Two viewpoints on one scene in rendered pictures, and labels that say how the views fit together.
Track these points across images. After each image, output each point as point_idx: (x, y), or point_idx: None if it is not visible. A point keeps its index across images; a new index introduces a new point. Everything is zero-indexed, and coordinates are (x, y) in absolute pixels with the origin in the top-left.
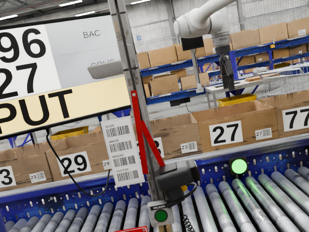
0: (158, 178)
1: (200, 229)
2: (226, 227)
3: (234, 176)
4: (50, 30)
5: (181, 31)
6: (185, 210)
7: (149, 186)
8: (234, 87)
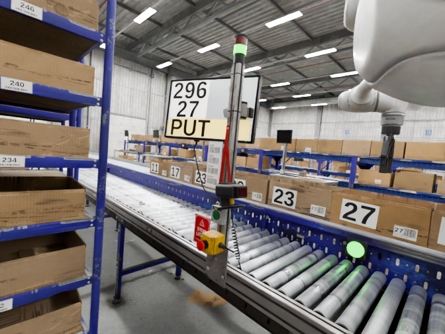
0: (216, 185)
1: None
2: (281, 271)
3: (351, 259)
4: (212, 83)
5: (340, 103)
6: (275, 249)
7: None
8: (386, 170)
